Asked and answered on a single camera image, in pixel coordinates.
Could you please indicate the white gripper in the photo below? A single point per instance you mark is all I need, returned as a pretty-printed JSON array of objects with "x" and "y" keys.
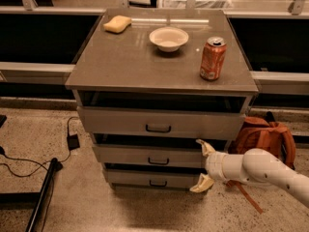
[{"x": 214, "y": 165}]

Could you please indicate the grey drawer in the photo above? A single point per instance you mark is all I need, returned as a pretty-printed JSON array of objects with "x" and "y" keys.
[
  {"x": 161, "y": 123},
  {"x": 174, "y": 157},
  {"x": 150, "y": 179}
]

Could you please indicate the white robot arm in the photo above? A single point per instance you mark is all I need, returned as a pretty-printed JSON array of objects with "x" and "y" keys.
[{"x": 256, "y": 167}]

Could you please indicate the grey drawer cabinet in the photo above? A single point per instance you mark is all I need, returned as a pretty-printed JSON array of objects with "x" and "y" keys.
[{"x": 128, "y": 71}]

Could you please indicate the orange backpack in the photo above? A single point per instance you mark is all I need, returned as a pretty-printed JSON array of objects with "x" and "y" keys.
[{"x": 268, "y": 135}]

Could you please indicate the orange soda can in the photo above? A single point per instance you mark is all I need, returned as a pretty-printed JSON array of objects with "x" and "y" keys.
[{"x": 213, "y": 58}]

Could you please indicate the white bowl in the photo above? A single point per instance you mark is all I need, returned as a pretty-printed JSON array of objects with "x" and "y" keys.
[{"x": 168, "y": 39}]

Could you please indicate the yellow sponge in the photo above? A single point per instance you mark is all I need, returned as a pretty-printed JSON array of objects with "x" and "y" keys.
[{"x": 117, "y": 24}]

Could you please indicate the black metal stand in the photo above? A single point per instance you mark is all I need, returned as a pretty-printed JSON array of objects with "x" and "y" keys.
[{"x": 32, "y": 200}]

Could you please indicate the black power adapter with cable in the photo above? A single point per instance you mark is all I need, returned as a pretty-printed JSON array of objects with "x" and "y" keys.
[{"x": 72, "y": 143}]

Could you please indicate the metal railing frame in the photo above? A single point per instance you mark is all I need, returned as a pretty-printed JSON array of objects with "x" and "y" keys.
[{"x": 56, "y": 73}]

